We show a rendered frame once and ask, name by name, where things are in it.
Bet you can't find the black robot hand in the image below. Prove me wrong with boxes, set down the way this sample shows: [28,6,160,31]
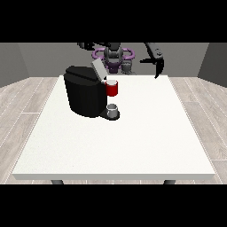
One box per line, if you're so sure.
[139,54,165,80]
[77,43,96,51]

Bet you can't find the pale grey machine lid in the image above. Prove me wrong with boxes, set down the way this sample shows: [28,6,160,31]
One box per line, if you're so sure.
[90,58,108,81]

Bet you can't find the small grey coffee pod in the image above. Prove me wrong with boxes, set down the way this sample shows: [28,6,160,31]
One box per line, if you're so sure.
[121,61,133,75]

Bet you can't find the black coffee machine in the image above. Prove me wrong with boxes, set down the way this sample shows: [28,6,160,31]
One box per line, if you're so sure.
[63,65,121,121]

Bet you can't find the red pod holder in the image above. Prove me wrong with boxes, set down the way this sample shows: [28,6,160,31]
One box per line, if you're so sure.
[105,79,120,98]

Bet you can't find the small grey cup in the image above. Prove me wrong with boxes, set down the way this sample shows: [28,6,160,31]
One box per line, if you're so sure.
[106,103,120,118]

